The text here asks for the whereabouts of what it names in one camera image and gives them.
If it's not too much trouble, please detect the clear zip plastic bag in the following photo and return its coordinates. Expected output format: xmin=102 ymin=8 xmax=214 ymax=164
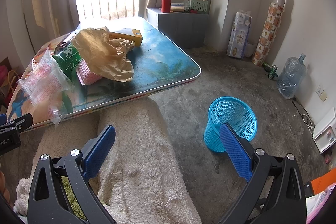
xmin=19 ymin=49 xmax=71 ymax=126

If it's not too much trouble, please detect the pink scrubbing sponge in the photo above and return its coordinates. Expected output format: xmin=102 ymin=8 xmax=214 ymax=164
xmin=76 ymin=60 xmax=102 ymax=86

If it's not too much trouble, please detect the green plastic drink bottle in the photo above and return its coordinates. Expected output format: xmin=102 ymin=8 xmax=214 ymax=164
xmin=53 ymin=32 xmax=82 ymax=81

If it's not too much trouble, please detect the tan paper bag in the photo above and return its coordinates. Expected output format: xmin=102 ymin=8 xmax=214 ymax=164
xmin=72 ymin=27 xmax=135 ymax=83

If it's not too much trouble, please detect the orange white medicine box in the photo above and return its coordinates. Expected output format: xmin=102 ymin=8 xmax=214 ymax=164
xmin=109 ymin=28 xmax=143 ymax=47

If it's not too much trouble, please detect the red gift bag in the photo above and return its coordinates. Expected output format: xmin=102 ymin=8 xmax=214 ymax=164
xmin=1 ymin=57 xmax=20 ymax=109

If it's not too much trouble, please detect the blue plastic waste basket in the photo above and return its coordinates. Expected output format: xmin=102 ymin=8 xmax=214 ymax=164
xmin=203 ymin=97 xmax=257 ymax=153

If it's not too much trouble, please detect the white small drawer unit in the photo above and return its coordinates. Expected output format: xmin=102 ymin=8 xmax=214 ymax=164
xmin=313 ymin=107 xmax=336 ymax=154

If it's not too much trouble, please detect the green glass bottle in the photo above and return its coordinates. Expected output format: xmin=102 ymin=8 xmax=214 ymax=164
xmin=262 ymin=62 xmax=278 ymax=80

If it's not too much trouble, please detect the large clear water jug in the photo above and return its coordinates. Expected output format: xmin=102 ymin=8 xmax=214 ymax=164
xmin=276 ymin=53 xmax=307 ymax=99

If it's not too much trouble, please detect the toilet paper roll pack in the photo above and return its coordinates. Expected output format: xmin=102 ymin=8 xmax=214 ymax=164
xmin=227 ymin=10 xmax=252 ymax=59

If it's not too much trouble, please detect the dark grey cabinet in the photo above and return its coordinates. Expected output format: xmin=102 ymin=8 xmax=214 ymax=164
xmin=147 ymin=8 xmax=209 ymax=50

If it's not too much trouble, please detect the green plastic storage basket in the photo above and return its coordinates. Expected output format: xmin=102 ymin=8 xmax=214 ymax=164
xmin=190 ymin=0 xmax=209 ymax=14

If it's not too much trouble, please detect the red thermos flask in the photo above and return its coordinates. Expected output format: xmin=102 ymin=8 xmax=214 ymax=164
xmin=161 ymin=0 xmax=171 ymax=13

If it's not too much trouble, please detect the white power cable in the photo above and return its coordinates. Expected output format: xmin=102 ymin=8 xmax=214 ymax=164
xmin=291 ymin=97 xmax=316 ymax=135

